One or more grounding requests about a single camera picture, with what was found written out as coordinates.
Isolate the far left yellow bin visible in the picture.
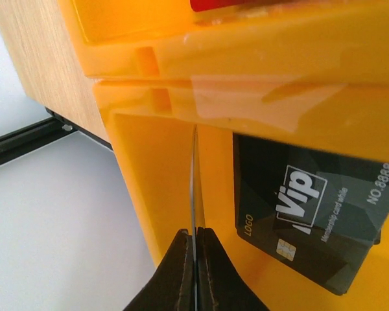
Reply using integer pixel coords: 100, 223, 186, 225
94, 75, 389, 310

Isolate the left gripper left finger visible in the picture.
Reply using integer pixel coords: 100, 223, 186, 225
125, 229, 195, 311

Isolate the left frame post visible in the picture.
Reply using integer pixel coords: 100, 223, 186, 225
0, 113, 77, 165

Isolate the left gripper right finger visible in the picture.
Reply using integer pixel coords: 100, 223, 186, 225
196, 227, 268, 311

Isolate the black VIP card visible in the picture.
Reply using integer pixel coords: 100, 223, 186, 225
190, 125, 204, 310

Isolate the yellow bin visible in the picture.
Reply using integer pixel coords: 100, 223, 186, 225
58, 1, 389, 84
94, 75, 389, 310

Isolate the red card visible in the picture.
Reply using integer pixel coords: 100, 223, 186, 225
190, 0, 292, 12

